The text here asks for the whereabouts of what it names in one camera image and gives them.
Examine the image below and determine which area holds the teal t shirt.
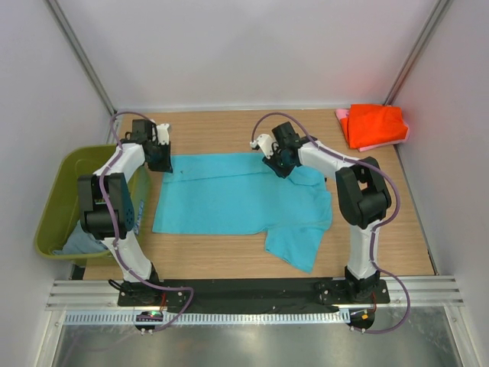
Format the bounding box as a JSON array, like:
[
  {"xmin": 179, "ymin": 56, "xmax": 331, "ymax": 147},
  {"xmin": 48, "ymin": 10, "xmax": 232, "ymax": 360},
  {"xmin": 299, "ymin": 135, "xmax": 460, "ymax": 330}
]
[{"xmin": 152, "ymin": 153, "xmax": 333, "ymax": 273}]

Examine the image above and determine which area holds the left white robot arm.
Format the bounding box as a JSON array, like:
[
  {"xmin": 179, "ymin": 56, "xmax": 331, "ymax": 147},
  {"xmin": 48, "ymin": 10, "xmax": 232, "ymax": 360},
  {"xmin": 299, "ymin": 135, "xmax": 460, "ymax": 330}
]
[{"xmin": 77, "ymin": 115, "xmax": 173, "ymax": 306}]

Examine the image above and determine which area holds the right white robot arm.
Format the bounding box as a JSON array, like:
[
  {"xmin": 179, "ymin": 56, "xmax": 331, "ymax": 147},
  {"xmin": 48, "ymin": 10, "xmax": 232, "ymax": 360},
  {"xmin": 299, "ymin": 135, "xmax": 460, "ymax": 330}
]
[{"xmin": 250, "ymin": 122, "xmax": 392, "ymax": 303}]

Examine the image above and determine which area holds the folded pink t shirt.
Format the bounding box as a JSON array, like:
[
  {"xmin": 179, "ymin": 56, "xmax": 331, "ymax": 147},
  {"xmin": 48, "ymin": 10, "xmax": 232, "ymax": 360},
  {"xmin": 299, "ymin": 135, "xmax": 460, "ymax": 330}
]
[{"xmin": 335, "ymin": 107, "xmax": 412, "ymax": 152}]

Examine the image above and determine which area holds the folded orange t shirt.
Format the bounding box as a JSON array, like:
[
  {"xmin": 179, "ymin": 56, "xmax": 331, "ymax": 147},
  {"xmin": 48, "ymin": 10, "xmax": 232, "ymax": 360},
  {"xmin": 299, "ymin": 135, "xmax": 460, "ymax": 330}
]
[{"xmin": 339, "ymin": 104, "xmax": 407, "ymax": 150}]

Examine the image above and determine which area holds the olive green plastic bin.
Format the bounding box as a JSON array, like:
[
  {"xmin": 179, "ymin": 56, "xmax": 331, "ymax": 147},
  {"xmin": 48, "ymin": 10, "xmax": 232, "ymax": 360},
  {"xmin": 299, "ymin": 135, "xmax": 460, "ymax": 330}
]
[{"xmin": 34, "ymin": 145, "xmax": 147, "ymax": 265}]

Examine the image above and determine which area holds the grey blue t shirt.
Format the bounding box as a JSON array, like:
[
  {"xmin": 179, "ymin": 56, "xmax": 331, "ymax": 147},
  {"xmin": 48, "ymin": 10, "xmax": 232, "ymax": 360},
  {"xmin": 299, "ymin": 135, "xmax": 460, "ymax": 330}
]
[{"xmin": 53, "ymin": 221, "xmax": 108, "ymax": 255}]

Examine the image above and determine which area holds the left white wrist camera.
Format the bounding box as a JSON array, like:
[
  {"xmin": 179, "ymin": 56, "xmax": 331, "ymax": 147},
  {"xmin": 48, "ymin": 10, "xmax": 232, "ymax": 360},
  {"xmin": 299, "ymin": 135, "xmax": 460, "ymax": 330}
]
[{"xmin": 156, "ymin": 123, "xmax": 171, "ymax": 145}]

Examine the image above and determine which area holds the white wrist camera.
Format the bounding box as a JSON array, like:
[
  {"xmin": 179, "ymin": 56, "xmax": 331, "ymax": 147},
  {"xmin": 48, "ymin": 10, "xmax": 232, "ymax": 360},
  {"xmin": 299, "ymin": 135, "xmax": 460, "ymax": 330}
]
[
  {"xmin": 250, "ymin": 134, "xmax": 276, "ymax": 159},
  {"xmin": 156, "ymin": 123, "xmax": 171, "ymax": 145}
]

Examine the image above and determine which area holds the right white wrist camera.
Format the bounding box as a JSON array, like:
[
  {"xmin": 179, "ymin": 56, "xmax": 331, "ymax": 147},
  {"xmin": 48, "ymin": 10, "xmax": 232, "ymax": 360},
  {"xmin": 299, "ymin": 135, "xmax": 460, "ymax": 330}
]
[{"xmin": 250, "ymin": 134, "xmax": 276, "ymax": 159}]

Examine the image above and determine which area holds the left aluminium corner post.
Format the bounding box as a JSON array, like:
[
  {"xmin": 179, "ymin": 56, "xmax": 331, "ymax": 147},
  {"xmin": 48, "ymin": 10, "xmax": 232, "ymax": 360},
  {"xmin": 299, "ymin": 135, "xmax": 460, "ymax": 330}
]
[{"xmin": 45, "ymin": 0, "xmax": 118, "ymax": 118}]

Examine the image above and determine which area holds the aluminium corner post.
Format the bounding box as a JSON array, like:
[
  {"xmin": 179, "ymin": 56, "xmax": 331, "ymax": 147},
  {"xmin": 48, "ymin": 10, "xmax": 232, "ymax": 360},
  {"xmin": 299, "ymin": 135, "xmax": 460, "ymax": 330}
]
[
  {"xmin": 384, "ymin": 0, "xmax": 454, "ymax": 106},
  {"xmin": 45, "ymin": 0, "xmax": 118, "ymax": 118}
]

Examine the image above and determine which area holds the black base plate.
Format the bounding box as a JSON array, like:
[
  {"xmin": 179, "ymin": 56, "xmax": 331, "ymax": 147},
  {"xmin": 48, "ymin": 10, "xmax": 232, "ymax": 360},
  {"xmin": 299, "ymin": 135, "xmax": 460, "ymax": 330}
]
[{"xmin": 108, "ymin": 278, "xmax": 390, "ymax": 314}]

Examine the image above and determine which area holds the white slotted cable duct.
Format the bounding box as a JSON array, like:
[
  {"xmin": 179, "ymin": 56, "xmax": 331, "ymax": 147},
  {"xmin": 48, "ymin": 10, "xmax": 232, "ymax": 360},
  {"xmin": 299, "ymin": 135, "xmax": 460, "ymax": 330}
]
[{"xmin": 63, "ymin": 310, "xmax": 350, "ymax": 326}]

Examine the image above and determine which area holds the aluminium frame rail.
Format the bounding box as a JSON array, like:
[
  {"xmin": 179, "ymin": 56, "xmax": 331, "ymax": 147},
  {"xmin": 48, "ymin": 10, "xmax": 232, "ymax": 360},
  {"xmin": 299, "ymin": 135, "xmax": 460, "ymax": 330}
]
[{"xmin": 46, "ymin": 276, "xmax": 464, "ymax": 314}]

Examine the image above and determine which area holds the right aluminium corner post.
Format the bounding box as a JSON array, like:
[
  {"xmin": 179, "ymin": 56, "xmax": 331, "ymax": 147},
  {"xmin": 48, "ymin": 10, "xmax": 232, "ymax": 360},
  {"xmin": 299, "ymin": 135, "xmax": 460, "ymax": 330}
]
[{"xmin": 384, "ymin": 0, "xmax": 454, "ymax": 106}]

